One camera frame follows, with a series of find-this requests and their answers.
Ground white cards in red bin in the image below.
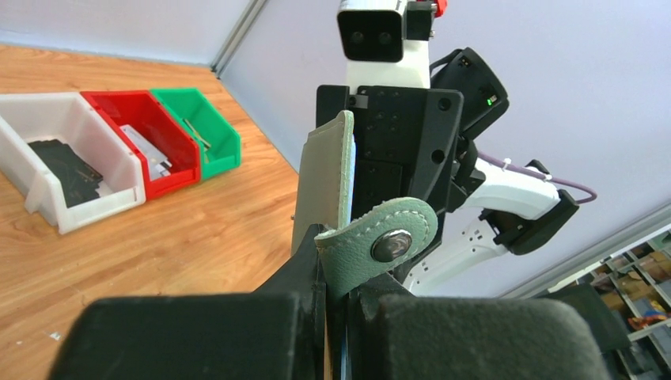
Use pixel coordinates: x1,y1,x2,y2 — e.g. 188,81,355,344
120,124,172,181

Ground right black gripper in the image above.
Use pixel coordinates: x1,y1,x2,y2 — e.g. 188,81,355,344
316,85,464,215

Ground white plastic bin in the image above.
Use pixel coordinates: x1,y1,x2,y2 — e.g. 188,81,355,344
1,92,146,234

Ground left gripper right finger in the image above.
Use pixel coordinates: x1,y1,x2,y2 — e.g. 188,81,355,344
347,274,609,379

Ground black cards in white bin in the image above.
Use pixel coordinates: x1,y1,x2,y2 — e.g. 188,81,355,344
28,139,104,208

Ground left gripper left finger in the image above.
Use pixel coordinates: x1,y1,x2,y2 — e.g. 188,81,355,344
48,225,325,379

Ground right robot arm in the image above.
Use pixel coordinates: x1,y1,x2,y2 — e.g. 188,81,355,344
317,47,579,295

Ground red plastic bin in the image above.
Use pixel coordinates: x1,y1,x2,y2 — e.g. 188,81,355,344
81,89,202,201

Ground storage shelves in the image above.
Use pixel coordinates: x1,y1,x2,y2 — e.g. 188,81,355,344
543,230,670,379

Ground gold cards in green bin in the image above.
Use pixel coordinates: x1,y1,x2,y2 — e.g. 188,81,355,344
183,118,211,163

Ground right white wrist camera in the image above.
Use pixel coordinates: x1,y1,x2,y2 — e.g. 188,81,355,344
336,0,448,95

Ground green plastic bin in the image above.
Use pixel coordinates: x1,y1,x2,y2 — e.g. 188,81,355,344
150,88,241,181

